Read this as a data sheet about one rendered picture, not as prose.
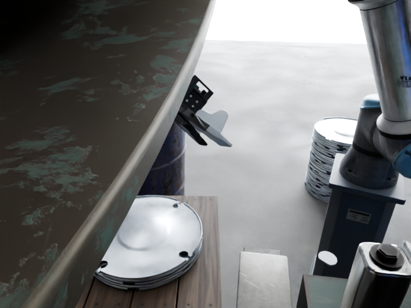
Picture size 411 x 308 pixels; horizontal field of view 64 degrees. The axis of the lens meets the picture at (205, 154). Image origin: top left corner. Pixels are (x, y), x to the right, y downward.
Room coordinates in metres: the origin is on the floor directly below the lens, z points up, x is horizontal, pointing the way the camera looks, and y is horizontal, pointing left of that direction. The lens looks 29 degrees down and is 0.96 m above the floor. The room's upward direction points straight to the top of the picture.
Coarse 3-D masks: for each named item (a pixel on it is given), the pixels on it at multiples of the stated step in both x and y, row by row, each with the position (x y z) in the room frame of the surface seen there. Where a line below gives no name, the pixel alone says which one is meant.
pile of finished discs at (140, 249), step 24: (144, 216) 0.67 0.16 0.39; (168, 216) 0.68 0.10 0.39; (192, 216) 0.68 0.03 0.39; (120, 240) 0.59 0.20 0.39; (144, 240) 0.58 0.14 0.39; (168, 240) 0.59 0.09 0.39; (192, 240) 0.59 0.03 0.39; (120, 264) 0.52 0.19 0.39; (144, 264) 0.52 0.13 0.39; (168, 264) 0.52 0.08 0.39; (192, 264) 0.54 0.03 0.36; (120, 288) 0.48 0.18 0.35; (144, 288) 0.48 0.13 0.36
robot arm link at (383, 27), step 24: (360, 0) 0.62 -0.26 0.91; (384, 0) 0.60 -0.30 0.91; (408, 0) 0.61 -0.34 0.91; (384, 24) 0.61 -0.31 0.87; (408, 24) 0.61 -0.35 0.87; (384, 48) 0.62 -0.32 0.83; (408, 48) 0.61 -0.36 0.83; (384, 72) 0.62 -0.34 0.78; (408, 72) 0.61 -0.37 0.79; (384, 96) 0.63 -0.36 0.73; (408, 96) 0.61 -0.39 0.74; (384, 120) 0.65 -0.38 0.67; (408, 120) 0.61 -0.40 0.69; (384, 144) 0.64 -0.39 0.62; (408, 144) 0.60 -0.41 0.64; (408, 168) 0.58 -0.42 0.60
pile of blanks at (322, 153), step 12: (312, 144) 1.39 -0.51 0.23; (324, 144) 1.28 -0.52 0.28; (336, 144) 1.24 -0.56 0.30; (312, 156) 1.34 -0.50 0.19; (324, 156) 1.27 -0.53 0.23; (312, 168) 1.33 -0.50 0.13; (324, 168) 1.26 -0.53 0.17; (312, 180) 1.33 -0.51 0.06; (324, 180) 1.25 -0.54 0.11; (312, 192) 1.30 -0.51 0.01; (324, 192) 1.25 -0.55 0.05
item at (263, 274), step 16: (240, 256) 0.30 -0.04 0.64; (256, 256) 0.30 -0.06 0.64; (272, 256) 0.30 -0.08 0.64; (240, 272) 0.27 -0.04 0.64; (256, 272) 0.27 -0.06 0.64; (272, 272) 0.27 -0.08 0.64; (288, 272) 0.27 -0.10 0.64; (240, 288) 0.25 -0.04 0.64; (256, 288) 0.25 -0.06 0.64; (272, 288) 0.25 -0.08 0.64; (288, 288) 0.25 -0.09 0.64; (240, 304) 0.23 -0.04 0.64; (256, 304) 0.23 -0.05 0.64; (272, 304) 0.23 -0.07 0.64; (288, 304) 0.23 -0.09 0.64
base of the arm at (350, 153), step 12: (348, 156) 0.79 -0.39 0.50; (360, 156) 0.76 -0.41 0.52; (372, 156) 0.74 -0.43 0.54; (348, 168) 0.77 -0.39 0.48; (360, 168) 0.74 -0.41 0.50; (372, 168) 0.73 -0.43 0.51; (384, 168) 0.72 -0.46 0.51; (348, 180) 0.75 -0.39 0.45; (360, 180) 0.73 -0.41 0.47; (372, 180) 0.72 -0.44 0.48; (384, 180) 0.72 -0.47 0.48; (396, 180) 0.73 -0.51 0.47
